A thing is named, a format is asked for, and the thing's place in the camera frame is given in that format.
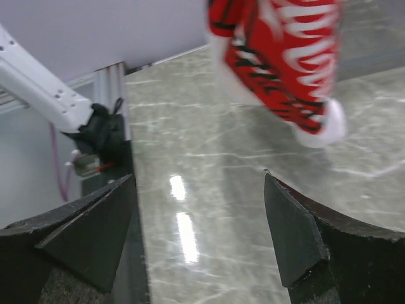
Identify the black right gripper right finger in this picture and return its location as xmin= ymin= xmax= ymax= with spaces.
xmin=264 ymin=174 xmax=404 ymax=304

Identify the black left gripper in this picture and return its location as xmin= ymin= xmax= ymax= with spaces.
xmin=65 ymin=103 xmax=126 ymax=165

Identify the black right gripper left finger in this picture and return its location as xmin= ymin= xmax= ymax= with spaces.
xmin=1 ymin=174 xmax=136 ymax=303

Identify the white t shirt red print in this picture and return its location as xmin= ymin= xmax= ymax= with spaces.
xmin=206 ymin=0 xmax=347 ymax=148

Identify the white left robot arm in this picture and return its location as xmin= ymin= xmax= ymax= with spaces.
xmin=1 ymin=27 xmax=126 ymax=165

